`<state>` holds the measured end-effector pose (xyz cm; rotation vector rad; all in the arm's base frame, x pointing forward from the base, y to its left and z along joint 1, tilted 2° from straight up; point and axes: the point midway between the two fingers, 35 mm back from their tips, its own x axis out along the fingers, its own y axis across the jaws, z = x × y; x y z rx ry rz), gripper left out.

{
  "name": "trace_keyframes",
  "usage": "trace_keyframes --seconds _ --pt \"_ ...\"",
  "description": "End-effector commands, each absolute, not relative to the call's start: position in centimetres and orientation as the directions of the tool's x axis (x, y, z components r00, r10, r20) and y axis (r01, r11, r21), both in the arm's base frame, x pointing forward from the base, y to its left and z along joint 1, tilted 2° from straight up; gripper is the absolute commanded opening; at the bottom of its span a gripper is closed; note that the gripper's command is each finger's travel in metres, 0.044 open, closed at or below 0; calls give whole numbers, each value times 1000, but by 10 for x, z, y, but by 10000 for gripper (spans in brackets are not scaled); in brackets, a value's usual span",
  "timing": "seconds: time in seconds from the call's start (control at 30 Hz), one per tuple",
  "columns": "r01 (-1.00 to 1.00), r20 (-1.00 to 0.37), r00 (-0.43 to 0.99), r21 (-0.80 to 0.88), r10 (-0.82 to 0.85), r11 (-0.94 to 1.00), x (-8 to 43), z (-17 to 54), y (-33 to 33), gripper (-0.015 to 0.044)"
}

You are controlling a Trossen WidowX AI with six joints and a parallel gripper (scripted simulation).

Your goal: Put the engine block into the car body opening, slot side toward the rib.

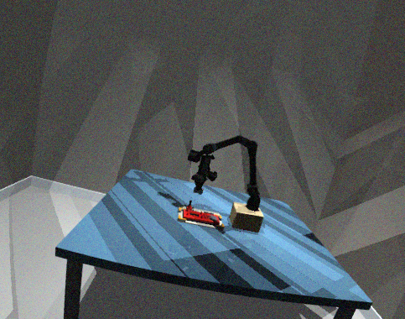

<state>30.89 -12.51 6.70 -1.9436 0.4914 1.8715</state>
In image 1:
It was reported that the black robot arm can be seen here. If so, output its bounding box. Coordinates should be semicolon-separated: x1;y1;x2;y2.
188;135;261;211

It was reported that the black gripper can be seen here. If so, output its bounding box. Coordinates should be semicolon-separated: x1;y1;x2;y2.
191;164;210;191

